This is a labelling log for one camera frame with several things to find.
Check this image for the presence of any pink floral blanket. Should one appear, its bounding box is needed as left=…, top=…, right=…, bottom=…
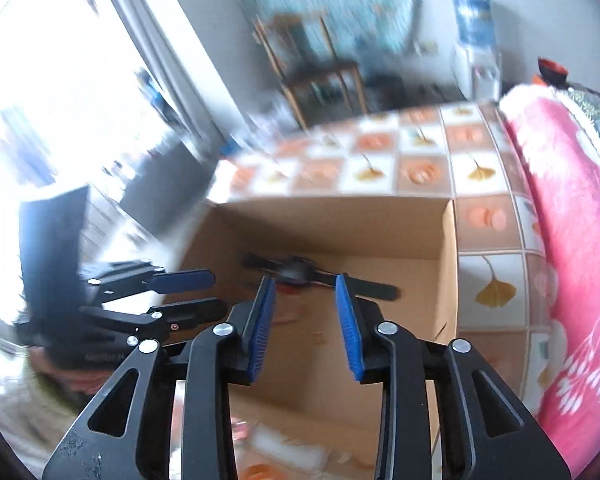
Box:
left=500, top=84, right=600, bottom=471

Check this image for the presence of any green patterned blanket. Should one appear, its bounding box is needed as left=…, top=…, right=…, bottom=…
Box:
left=565, top=87, right=600, bottom=171

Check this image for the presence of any black bowl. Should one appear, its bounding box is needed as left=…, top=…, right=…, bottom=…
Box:
left=537, top=57, right=570, bottom=86

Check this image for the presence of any wooden chair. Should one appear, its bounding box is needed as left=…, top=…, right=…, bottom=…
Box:
left=254, top=12, right=368, bottom=128

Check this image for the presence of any grey curtain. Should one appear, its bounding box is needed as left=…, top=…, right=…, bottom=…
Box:
left=94, top=0, right=231, bottom=161

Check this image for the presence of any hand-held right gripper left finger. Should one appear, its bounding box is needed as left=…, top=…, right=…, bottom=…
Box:
left=42, top=276, right=277, bottom=480

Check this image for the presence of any black wrist watch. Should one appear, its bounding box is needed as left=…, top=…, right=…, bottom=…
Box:
left=242, top=254, right=401, bottom=301

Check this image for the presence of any white water dispenser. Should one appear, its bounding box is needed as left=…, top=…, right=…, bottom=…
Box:
left=452, top=45, right=503, bottom=101

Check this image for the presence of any black floor appliance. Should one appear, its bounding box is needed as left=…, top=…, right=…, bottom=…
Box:
left=365, top=75, right=405, bottom=106

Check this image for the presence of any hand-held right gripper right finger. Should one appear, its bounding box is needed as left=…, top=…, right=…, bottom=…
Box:
left=335, top=274, right=571, bottom=480

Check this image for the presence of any ginkgo leaf patterned tablecloth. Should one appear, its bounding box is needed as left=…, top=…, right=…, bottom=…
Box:
left=205, top=102, right=546, bottom=411

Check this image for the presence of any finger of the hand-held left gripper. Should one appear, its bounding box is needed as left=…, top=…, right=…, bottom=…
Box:
left=80, top=260, right=215, bottom=303
left=82, top=298, right=228, bottom=346

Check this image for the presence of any dark cabinet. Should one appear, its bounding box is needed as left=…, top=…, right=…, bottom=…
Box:
left=120, top=140, right=215, bottom=231

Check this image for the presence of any teal floral hanging cloth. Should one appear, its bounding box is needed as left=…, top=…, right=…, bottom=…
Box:
left=232, top=0, right=438, bottom=53

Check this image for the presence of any brown cardboard box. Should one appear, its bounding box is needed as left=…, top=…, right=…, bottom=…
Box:
left=177, top=197, right=458, bottom=480

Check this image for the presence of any person's left forearm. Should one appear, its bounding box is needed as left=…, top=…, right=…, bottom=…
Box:
left=0, top=355, right=105, bottom=476

